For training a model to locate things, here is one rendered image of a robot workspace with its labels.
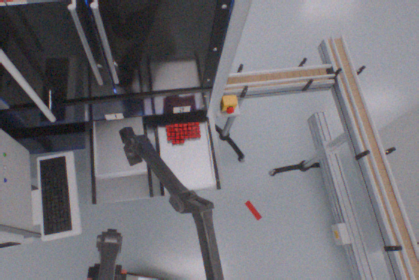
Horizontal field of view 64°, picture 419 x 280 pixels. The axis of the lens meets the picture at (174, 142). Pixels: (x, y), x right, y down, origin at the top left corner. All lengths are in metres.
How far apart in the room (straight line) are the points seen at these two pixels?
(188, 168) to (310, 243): 1.34
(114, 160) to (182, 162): 0.35
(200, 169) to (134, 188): 0.35
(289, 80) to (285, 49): 1.37
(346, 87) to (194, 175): 0.98
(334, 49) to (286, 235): 1.35
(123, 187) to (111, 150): 0.21
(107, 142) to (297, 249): 1.63
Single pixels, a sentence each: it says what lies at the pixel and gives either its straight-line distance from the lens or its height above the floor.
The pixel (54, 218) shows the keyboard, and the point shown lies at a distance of 1.82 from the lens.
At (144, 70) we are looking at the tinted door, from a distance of 1.35.
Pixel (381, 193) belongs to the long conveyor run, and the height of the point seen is 0.93.
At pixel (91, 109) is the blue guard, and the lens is 1.61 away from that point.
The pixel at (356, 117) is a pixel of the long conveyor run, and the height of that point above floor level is 0.94.
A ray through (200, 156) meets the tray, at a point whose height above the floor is 0.88.
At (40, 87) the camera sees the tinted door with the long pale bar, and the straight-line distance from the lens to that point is 1.47.
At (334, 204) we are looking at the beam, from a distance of 2.32.
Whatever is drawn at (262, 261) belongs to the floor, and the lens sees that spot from 2.62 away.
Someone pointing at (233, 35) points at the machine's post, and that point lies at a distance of 1.24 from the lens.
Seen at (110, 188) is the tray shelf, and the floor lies 0.88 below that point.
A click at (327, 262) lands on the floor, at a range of 2.78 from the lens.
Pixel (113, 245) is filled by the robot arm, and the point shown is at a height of 1.39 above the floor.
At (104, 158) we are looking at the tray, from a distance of 1.76.
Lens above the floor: 2.54
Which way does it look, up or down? 70 degrees down
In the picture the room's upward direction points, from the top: 2 degrees clockwise
